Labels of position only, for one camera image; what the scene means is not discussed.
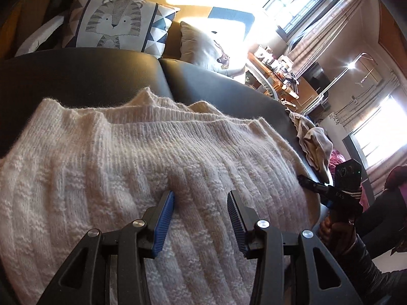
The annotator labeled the wooden desk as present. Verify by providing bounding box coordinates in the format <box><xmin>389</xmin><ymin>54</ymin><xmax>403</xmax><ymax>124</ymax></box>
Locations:
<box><xmin>246</xmin><ymin>52</ymin><xmax>301</xmax><ymax>102</ymax></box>

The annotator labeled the beige ribbed knit garment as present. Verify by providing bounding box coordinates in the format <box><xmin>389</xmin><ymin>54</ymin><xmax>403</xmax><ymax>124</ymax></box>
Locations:
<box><xmin>288</xmin><ymin>110</ymin><xmax>315</xmax><ymax>140</ymax></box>

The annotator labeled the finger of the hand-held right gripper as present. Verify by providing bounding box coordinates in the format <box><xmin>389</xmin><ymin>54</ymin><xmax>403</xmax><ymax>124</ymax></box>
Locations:
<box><xmin>297</xmin><ymin>174</ymin><xmax>334</xmax><ymax>197</ymax></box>

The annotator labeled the white deer print cushion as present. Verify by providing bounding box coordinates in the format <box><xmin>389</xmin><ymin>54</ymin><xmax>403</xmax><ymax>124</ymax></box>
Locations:
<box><xmin>180</xmin><ymin>21</ymin><xmax>247</xmax><ymax>77</ymax></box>

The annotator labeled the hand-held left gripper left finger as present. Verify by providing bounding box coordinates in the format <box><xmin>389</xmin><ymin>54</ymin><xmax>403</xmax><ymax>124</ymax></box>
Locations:
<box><xmin>36</xmin><ymin>191</ymin><xmax>175</xmax><ymax>305</ymax></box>

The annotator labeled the cream knitted sweater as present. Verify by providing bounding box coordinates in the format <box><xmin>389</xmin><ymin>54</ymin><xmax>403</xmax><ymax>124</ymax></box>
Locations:
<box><xmin>0</xmin><ymin>86</ymin><xmax>320</xmax><ymax>305</ymax></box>

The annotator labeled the large barred window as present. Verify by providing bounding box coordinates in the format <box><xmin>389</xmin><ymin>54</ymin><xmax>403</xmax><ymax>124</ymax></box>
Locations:
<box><xmin>261</xmin><ymin>0</ymin><xmax>342</xmax><ymax>37</ymax></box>

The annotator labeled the metal pole stand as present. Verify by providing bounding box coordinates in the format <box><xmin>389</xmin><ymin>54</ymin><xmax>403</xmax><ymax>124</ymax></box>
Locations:
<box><xmin>300</xmin><ymin>52</ymin><xmax>374</xmax><ymax>116</ymax></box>

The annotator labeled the tan smooth garment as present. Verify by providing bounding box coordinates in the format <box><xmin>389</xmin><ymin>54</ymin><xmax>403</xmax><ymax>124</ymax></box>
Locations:
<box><xmin>300</xmin><ymin>127</ymin><xmax>334</xmax><ymax>185</ymax></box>

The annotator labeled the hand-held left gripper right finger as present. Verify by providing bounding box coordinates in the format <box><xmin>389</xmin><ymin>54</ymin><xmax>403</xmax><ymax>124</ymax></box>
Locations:
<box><xmin>226</xmin><ymin>191</ymin><xmax>363</xmax><ymax>305</ymax></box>

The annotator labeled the small window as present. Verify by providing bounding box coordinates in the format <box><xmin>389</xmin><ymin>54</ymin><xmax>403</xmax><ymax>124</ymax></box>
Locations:
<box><xmin>343</xmin><ymin>97</ymin><xmax>407</xmax><ymax>169</ymax></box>

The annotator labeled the tiger print cushion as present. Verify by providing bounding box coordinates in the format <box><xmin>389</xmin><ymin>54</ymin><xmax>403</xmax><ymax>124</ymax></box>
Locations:
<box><xmin>62</xmin><ymin>0</ymin><xmax>180</xmax><ymax>59</ymax></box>

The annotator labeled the person's right forearm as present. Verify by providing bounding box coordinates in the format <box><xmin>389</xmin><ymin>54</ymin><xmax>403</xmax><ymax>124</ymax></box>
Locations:
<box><xmin>345</xmin><ymin>233</ymin><xmax>407</xmax><ymax>305</ymax></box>

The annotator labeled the white floral panel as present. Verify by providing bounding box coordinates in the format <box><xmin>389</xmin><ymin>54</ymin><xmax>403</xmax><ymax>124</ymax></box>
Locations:
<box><xmin>319</xmin><ymin>113</ymin><xmax>345</xmax><ymax>140</ymax></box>

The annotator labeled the clutter of small desk items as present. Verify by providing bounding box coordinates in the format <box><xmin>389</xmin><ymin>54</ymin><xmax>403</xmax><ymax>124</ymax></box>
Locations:
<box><xmin>254</xmin><ymin>44</ymin><xmax>301</xmax><ymax>86</ymax></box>

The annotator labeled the beige patterned curtain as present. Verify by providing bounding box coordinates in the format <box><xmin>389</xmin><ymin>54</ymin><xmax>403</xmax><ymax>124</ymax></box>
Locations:
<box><xmin>284</xmin><ymin>0</ymin><xmax>366</xmax><ymax>70</ymax></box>
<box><xmin>335</xmin><ymin>70</ymin><xmax>401</xmax><ymax>128</ymax></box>

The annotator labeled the black television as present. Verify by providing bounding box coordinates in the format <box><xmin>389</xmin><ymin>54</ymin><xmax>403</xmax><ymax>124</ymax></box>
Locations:
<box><xmin>302</xmin><ymin>62</ymin><xmax>329</xmax><ymax>89</ymax></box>

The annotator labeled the light wooden cabinet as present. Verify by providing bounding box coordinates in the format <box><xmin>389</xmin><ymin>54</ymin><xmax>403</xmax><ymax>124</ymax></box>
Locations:
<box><xmin>297</xmin><ymin>78</ymin><xmax>320</xmax><ymax>109</ymax></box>

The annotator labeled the wall air conditioner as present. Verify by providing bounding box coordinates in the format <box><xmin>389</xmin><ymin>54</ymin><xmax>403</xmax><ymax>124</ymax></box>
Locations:
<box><xmin>356</xmin><ymin>68</ymin><xmax>384</xmax><ymax>89</ymax></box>

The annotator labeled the person's right hand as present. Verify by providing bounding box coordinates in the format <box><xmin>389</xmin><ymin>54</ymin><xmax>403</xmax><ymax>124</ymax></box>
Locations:
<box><xmin>319</xmin><ymin>219</ymin><xmax>358</xmax><ymax>255</ymax></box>

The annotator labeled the bed with pink ruffled bedspread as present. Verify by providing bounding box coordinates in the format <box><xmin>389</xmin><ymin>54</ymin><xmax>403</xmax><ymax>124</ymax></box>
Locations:
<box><xmin>327</xmin><ymin>151</ymin><xmax>345</xmax><ymax>178</ymax></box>

